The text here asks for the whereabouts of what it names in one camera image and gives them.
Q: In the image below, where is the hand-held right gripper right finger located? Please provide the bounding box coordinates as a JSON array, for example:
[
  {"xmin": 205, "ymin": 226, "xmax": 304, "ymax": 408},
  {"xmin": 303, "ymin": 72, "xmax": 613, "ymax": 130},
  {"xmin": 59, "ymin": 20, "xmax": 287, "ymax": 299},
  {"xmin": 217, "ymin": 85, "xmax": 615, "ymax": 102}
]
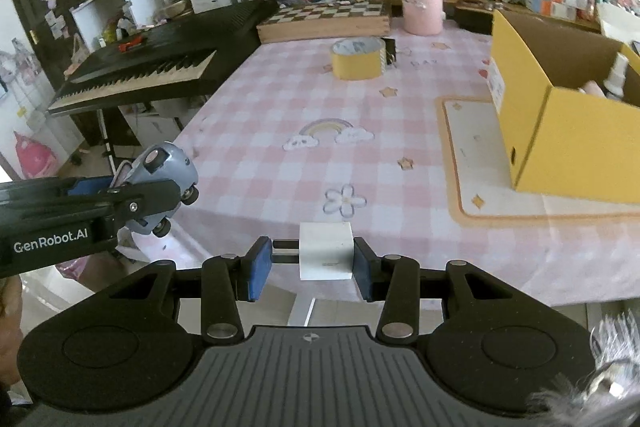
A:
[{"xmin": 352, "ymin": 236, "xmax": 523, "ymax": 342}]

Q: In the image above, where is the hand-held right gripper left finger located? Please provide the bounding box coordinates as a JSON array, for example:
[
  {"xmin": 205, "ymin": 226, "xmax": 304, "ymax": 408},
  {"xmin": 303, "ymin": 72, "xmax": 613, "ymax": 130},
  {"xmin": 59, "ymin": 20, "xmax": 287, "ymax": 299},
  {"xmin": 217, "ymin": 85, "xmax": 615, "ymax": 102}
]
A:
[{"xmin": 107, "ymin": 236, "xmax": 275, "ymax": 342}]

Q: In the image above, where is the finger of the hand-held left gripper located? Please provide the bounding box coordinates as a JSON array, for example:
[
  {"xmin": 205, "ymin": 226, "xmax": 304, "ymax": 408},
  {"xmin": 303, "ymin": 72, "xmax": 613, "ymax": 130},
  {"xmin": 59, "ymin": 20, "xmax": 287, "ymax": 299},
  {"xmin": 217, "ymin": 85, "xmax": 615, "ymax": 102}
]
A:
[
  {"xmin": 65, "ymin": 179, "xmax": 182, "ymax": 231},
  {"xmin": 0, "ymin": 177, "xmax": 117, "ymax": 210}
]

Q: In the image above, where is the small white box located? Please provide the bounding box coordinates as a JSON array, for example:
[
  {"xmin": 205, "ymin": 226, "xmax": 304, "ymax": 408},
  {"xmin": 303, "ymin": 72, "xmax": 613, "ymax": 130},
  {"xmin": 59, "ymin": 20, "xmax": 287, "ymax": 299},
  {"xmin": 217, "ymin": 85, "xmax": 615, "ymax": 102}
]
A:
[{"xmin": 298, "ymin": 222, "xmax": 355, "ymax": 282}]

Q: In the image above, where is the grey toy car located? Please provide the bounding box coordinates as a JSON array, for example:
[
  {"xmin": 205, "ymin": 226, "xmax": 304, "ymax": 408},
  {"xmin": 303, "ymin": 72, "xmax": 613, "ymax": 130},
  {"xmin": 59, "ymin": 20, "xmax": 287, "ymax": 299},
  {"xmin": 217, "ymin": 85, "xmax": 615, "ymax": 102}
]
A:
[{"xmin": 111, "ymin": 142, "xmax": 201, "ymax": 239}]

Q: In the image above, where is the yellow cardboard box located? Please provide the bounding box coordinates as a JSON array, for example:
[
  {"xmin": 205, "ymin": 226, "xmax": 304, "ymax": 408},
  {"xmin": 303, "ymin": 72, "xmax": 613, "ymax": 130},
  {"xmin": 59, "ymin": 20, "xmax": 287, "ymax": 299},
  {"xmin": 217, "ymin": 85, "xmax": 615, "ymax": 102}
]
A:
[{"xmin": 487, "ymin": 9, "xmax": 640, "ymax": 202}]

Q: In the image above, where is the white spray bottle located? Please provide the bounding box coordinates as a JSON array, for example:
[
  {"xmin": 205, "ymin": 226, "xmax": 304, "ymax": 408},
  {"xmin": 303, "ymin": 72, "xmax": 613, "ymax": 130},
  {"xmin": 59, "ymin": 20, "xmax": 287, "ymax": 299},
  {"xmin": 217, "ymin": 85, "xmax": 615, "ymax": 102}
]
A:
[{"xmin": 602, "ymin": 53, "xmax": 630, "ymax": 98}]

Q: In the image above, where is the person's left forearm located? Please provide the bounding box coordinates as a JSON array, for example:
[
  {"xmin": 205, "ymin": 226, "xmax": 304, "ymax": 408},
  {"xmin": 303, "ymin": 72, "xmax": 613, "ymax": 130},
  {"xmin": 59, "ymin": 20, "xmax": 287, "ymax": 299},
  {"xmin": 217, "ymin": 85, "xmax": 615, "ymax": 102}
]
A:
[{"xmin": 0, "ymin": 277, "xmax": 23, "ymax": 388}]

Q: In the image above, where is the pink checked cloth desktop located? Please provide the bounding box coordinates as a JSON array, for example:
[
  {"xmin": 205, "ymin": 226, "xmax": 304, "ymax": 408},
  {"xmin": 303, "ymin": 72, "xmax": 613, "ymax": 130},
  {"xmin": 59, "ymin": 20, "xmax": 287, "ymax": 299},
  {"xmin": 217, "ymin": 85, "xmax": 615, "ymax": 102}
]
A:
[{"xmin": 135, "ymin": 14, "xmax": 640, "ymax": 308}]

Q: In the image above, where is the black keyboard stand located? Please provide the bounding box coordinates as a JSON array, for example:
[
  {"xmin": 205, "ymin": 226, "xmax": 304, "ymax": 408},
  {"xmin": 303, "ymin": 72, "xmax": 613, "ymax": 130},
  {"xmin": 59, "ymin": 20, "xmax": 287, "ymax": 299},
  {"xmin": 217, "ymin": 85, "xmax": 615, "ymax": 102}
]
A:
[{"xmin": 97, "ymin": 107, "xmax": 132, "ymax": 174}]

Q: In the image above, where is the black piano keyboard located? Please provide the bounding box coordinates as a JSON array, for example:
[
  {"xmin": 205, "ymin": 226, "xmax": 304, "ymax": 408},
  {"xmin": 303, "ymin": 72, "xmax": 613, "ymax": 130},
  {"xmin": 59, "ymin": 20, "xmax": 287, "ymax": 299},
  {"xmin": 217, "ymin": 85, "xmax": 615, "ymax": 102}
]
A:
[{"xmin": 46, "ymin": 0, "xmax": 281, "ymax": 115}]

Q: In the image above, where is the beige desk mat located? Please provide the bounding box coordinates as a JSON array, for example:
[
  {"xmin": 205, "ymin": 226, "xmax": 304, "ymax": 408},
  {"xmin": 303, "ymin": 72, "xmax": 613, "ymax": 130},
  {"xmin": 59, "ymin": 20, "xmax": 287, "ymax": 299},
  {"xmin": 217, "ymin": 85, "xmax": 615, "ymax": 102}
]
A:
[{"xmin": 440, "ymin": 96, "xmax": 640, "ymax": 220}]

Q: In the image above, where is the metal bowl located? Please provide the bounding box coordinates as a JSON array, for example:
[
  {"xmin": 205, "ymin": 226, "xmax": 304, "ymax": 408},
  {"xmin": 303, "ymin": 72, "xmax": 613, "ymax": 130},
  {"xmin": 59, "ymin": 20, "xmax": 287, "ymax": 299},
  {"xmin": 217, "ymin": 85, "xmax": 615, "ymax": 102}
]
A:
[{"xmin": 160, "ymin": 0, "xmax": 194, "ymax": 18}]

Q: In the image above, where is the yellow tape roll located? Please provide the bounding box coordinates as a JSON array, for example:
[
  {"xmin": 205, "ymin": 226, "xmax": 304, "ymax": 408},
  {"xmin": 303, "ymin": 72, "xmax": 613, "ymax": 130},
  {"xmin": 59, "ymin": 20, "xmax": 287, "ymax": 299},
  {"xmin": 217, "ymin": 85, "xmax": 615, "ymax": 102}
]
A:
[{"xmin": 330, "ymin": 37, "xmax": 387, "ymax": 81}]

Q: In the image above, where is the wooden chessboard box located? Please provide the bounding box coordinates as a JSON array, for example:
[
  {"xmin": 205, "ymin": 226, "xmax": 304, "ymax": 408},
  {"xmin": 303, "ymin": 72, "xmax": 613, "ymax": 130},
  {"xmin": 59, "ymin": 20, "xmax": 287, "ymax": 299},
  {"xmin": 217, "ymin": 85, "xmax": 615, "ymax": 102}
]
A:
[{"xmin": 256, "ymin": 0, "xmax": 392, "ymax": 44}]

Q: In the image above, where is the grey fluffy thing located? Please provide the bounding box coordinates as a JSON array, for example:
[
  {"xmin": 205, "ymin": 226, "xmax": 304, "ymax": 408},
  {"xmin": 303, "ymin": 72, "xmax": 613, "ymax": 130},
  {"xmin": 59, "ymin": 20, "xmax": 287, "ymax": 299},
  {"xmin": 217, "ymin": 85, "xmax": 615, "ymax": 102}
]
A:
[{"xmin": 525, "ymin": 312, "xmax": 640, "ymax": 427}]

